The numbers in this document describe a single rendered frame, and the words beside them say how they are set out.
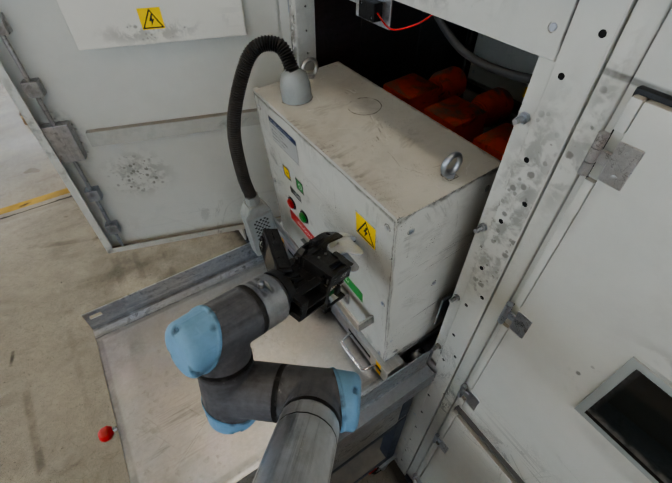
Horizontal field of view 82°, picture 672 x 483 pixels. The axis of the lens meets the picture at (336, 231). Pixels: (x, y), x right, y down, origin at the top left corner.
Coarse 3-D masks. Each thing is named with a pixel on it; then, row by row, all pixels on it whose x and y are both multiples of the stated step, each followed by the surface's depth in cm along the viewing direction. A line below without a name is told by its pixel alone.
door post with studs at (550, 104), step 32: (608, 0) 36; (576, 32) 40; (608, 32) 37; (544, 64) 44; (576, 64) 41; (544, 96) 45; (576, 96) 42; (544, 128) 47; (512, 160) 53; (544, 160) 48; (512, 192) 54; (480, 224) 62; (512, 224) 57; (480, 256) 65; (480, 288) 68; (448, 320) 82; (448, 352) 86; (416, 448) 128
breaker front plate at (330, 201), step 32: (256, 96) 84; (288, 128) 76; (288, 160) 84; (320, 160) 69; (288, 192) 95; (320, 192) 76; (352, 192) 64; (288, 224) 109; (320, 224) 85; (352, 224) 70; (384, 224) 59; (352, 256) 77; (384, 256) 64; (384, 288) 70; (384, 320) 77; (384, 352) 86
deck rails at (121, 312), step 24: (216, 264) 114; (240, 264) 119; (144, 288) 105; (168, 288) 109; (192, 288) 113; (96, 312) 101; (120, 312) 105; (144, 312) 107; (96, 336) 102; (384, 384) 88; (360, 408) 89; (240, 480) 74
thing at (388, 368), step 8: (280, 232) 119; (288, 248) 117; (336, 304) 101; (336, 312) 102; (344, 320) 99; (344, 328) 102; (352, 328) 96; (352, 336) 99; (360, 336) 94; (360, 344) 96; (368, 344) 93; (368, 352) 93; (376, 352) 91; (368, 360) 96; (376, 360) 90; (392, 360) 90; (400, 360) 90; (384, 368) 89; (392, 368) 88; (400, 368) 90; (384, 376) 90
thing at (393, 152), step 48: (336, 96) 80; (384, 96) 79; (336, 144) 69; (384, 144) 68; (432, 144) 67; (384, 192) 60; (432, 192) 59; (480, 192) 64; (432, 240) 65; (432, 288) 78
